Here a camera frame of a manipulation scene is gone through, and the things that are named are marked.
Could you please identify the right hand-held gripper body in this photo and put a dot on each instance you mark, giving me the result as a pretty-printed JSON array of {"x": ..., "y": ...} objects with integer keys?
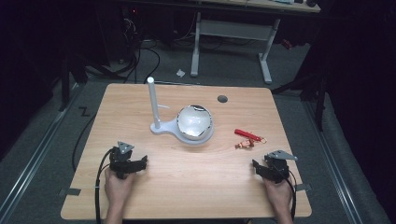
[{"x": 277, "y": 168}]

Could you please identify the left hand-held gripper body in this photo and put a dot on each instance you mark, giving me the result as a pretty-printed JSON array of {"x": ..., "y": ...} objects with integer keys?
[{"x": 120, "y": 163}]

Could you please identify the person's left hand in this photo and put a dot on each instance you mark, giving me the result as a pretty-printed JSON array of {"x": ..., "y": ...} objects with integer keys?
[{"x": 117, "y": 188}]

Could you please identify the person's right hand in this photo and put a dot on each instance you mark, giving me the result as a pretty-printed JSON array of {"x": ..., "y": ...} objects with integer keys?
[{"x": 279, "y": 193}]

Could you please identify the grey tape strip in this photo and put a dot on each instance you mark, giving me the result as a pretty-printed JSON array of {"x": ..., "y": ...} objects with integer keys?
[
  {"x": 303, "y": 187},
  {"x": 70, "y": 192}
]

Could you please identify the white stand with pole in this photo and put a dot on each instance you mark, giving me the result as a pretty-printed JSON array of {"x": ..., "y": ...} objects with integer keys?
[{"x": 174, "y": 130}]

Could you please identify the shiny metal bowl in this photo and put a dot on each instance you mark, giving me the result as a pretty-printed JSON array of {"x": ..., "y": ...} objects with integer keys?
[{"x": 194, "y": 121}]

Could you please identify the grey round table grommet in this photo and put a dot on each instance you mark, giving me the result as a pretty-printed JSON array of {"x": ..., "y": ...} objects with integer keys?
[{"x": 222, "y": 99}]

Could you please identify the dark metal stand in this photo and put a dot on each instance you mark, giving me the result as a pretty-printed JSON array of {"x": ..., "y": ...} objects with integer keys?
[
  {"x": 67, "y": 81},
  {"x": 314, "y": 90}
]

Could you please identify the white paper scrap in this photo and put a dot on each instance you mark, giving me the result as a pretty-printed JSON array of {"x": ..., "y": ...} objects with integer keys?
[{"x": 180, "y": 73}]

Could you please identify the small red object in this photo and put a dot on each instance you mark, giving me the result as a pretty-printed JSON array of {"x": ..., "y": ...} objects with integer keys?
[{"x": 287, "y": 44}]

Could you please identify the white-legged wooden desk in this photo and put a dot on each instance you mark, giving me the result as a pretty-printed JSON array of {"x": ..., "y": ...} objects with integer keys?
[{"x": 233, "y": 29}]

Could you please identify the metal floor rail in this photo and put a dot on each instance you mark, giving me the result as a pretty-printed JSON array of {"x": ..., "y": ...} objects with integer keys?
[
  {"x": 334, "y": 161},
  {"x": 37, "y": 149}
]

